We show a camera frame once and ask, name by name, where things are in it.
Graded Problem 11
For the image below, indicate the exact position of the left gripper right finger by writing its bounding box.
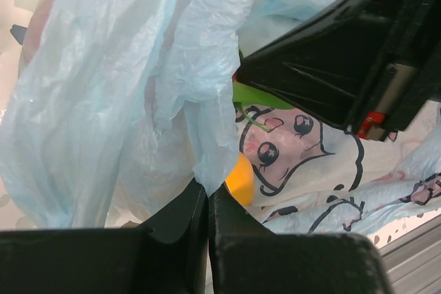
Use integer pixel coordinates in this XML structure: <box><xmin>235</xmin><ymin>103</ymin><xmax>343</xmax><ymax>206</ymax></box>
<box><xmin>209</xmin><ymin>189</ymin><xmax>393</xmax><ymax>293</ymax></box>

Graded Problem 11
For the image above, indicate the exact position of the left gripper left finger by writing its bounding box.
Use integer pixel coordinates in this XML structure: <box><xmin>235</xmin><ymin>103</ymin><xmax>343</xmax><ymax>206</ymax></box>
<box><xmin>1</xmin><ymin>181</ymin><xmax>208</xmax><ymax>293</ymax></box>

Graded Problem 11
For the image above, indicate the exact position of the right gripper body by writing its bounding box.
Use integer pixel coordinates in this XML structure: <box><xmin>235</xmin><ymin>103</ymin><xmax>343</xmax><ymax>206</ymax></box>
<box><xmin>344</xmin><ymin>0</ymin><xmax>440</xmax><ymax>140</ymax></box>

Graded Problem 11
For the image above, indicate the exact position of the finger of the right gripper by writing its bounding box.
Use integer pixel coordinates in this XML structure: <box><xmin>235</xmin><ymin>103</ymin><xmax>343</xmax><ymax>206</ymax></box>
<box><xmin>236</xmin><ymin>0</ymin><xmax>422</xmax><ymax>127</ymax></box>

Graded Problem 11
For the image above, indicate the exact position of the yellow mango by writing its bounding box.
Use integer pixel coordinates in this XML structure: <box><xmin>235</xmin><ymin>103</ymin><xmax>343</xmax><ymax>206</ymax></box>
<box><xmin>225</xmin><ymin>153</ymin><xmax>254</xmax><ymax>206</ymax></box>

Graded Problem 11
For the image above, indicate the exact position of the red dragon fruit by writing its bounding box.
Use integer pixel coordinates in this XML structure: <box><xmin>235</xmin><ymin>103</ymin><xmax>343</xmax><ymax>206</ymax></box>
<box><xmin>232</xmin><ymin>49</ymin><xmax>294</xmax><ymax>133</ymax></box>

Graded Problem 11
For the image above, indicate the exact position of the blue plastic bag with fruit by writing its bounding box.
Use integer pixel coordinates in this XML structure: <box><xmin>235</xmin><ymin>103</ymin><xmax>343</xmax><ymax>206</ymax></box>
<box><xmin>1</xmin><ymin>0</ymin><xmax>440</xmax><ymax>234</ymax></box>

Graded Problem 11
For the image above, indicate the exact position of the aluminium front rail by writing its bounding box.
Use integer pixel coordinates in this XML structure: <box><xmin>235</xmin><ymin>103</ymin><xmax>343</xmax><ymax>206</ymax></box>
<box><xmin>380</xmin><ymin>216</ymin><xmax>441</xmax><ymax>294</ymax></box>

